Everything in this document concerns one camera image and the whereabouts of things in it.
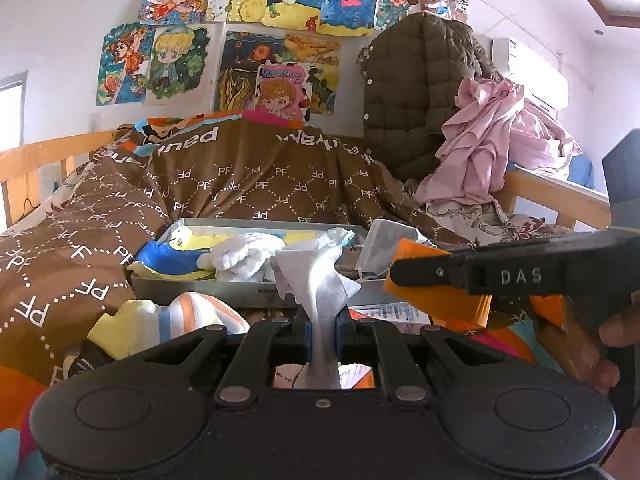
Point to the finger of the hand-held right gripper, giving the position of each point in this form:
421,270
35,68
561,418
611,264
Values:
430,272

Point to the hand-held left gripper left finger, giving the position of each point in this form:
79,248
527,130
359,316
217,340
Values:
301,332

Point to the pink crumpled cloth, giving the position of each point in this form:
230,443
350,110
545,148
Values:
490,140

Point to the brown orange patterned blanket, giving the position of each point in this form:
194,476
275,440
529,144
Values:
250,180

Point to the white air conditioner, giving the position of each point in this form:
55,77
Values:
535,67

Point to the white grey cloth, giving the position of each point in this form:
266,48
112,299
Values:
315,285

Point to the wooden bed frame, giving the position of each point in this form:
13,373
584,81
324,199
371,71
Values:
50,147

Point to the red-haired child poster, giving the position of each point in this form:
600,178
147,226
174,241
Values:
395,0

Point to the blue yellow cartoon cloth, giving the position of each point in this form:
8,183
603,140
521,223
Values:
165,260

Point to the orange white medicine box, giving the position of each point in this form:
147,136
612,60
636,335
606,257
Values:
357,375

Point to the red-haired girls poster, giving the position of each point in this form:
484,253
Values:
175,0

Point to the blond child green poster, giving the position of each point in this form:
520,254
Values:
180,65

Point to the orange-haired girl fish poster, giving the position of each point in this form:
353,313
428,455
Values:
122,65

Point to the olive quilted jacket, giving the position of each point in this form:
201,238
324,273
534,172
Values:
415,100

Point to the yellow field painting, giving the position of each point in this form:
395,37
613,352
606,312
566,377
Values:
320,55

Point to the cartoon girl spotted-border poster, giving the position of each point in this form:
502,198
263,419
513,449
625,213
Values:
282,95

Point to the yellow striped sock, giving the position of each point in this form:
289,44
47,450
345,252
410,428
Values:
165,320

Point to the dark striped sock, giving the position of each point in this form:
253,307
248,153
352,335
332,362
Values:
90,360

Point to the blue white box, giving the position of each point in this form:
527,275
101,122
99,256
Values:
395,316

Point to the orange swirl night painting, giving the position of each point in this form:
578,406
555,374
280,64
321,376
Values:
245,65

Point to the grey metal tray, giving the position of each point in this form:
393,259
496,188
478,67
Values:
210,292

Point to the orange ribbed cloth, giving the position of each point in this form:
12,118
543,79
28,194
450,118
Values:
430,305

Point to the person's right hand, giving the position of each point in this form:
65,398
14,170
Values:
565,345

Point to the white blue fluffy sock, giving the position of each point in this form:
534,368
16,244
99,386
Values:
240,260

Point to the pale blue white cloth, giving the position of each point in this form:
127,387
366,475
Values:
390,245

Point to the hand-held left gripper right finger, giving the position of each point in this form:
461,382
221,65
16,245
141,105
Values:
342,332

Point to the pink jellyfish blue painting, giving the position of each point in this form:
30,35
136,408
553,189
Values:
347,2

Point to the window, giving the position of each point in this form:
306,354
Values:
11,110

